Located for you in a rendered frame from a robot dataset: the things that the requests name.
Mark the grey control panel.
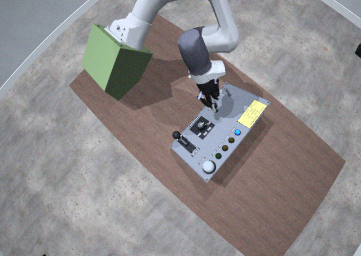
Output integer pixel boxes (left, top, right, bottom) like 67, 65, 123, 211
170, 82, 271, 182

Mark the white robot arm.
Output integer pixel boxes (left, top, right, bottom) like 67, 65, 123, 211
104, 0, 239, 84

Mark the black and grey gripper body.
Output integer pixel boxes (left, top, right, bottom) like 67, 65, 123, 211
197, 79, 214, 95

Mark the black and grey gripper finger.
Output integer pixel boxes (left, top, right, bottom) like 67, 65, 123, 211
210, 78, 219, 108
197, 89, 216, 112

